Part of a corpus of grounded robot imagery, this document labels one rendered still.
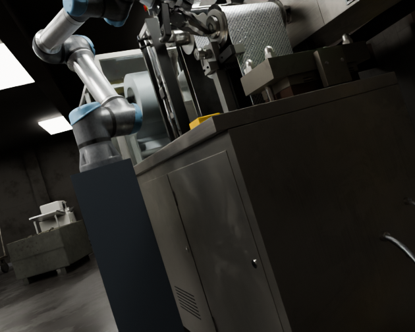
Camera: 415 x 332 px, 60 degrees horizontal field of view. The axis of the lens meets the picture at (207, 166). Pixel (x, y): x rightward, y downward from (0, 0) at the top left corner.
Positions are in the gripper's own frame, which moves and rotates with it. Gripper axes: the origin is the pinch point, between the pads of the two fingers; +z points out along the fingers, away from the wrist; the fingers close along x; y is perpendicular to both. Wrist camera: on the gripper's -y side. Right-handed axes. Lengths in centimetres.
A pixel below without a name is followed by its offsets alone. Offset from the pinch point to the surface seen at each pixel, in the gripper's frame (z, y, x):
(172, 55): 0, 24, 65
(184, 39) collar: -3.3, 8.1, 21.5
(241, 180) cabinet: 15, -53, -32
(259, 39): 16.4, 3.9, -7.7
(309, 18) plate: 30.6, 20.6, -11.5
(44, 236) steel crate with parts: -18, -99, 461
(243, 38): 10.9, 0.9, -7.7
